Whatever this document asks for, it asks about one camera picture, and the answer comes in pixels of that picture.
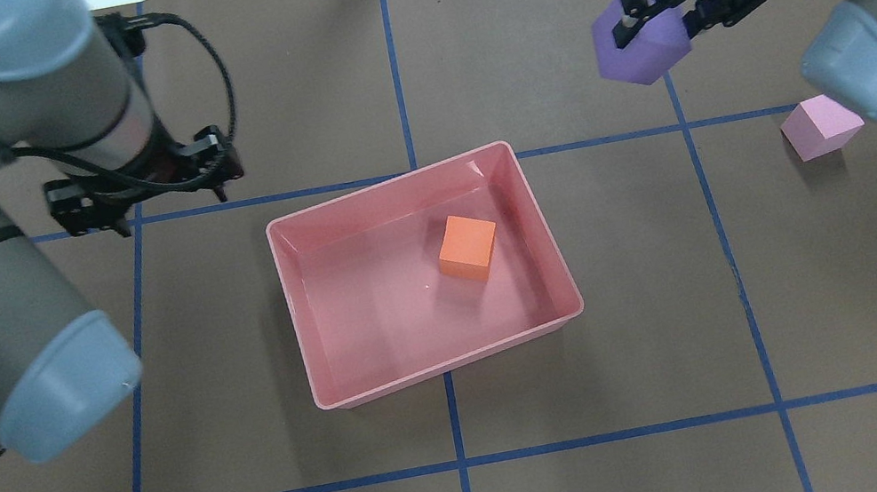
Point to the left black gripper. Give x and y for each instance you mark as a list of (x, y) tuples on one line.
[(150, 164)]

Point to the orange foam block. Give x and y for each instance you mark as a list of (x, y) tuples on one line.
[(467, 248)]

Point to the purple foam block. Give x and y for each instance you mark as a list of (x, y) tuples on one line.
[(659, 46)]

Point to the pink plastic bin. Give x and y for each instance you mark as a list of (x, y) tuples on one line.
[(370, 305)]

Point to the pink foam block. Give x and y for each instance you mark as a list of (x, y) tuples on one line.
[(820, 126)]

